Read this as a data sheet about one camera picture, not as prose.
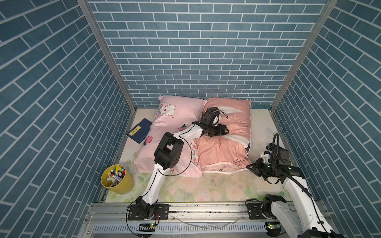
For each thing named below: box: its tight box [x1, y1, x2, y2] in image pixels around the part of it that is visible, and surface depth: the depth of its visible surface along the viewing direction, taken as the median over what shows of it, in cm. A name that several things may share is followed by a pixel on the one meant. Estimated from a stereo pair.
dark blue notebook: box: [126, 118, 153, 145], surface depth 107 cm
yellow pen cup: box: [100, 164, 134, 196], surface depth 75 cm
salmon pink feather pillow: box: [195, 98, 252, 175], surface depth 93 cm
